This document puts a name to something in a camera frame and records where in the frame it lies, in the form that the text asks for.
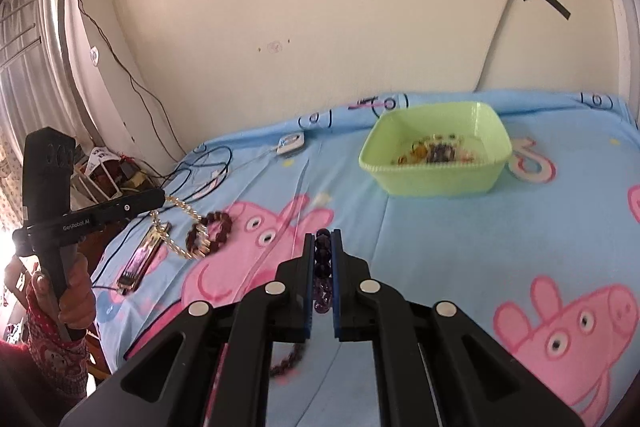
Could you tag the white inline controller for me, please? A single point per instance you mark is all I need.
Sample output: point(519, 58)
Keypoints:
point(290, 144)

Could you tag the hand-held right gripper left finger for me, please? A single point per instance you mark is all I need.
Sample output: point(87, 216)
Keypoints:
point(306, 277)

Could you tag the printed cartoon blanket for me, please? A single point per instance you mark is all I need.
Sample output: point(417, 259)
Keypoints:
point(450, 247)

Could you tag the white door frame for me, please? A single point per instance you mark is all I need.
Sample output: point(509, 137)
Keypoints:
point(620, 7)

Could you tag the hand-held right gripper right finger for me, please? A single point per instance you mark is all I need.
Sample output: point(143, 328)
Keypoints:
point(342, 287)

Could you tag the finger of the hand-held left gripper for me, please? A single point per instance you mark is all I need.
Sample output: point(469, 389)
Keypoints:
point(130, 207)

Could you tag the person's left forearm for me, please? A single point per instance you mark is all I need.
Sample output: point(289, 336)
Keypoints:
point(50, 357)

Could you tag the person's left hand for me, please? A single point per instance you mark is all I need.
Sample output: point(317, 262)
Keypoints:
point(77, 302)

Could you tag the green plastic basin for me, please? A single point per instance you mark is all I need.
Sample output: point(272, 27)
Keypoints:
point(435, 179)

